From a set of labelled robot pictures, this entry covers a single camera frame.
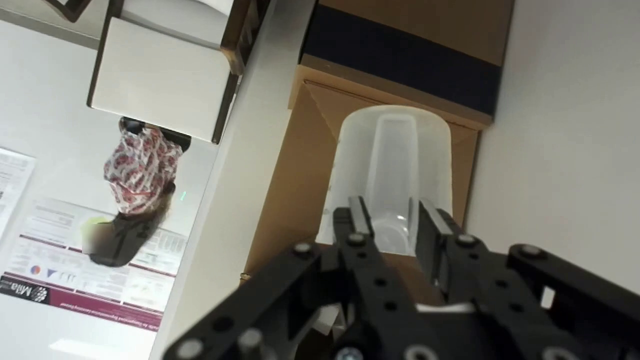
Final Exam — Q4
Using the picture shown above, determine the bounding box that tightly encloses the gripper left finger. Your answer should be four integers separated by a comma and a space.
162, 196, 432, 360

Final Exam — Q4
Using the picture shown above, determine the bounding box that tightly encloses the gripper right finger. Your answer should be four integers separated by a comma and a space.
409, 197, 640, 360

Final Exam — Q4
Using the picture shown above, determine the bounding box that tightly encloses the translucent plastic jar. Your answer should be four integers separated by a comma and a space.
318, 104, 454, 257

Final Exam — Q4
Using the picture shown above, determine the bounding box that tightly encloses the brown cabinet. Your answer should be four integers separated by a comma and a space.
240, 0, 516, 307

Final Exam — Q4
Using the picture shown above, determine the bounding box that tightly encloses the person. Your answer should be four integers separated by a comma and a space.
82, 116, 193, 268

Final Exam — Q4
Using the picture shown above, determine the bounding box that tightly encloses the large wall poster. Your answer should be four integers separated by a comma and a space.
0, 197, 190, 333

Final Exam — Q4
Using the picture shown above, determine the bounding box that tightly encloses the small wall poster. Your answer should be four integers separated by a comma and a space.
0, 147, 37, 237

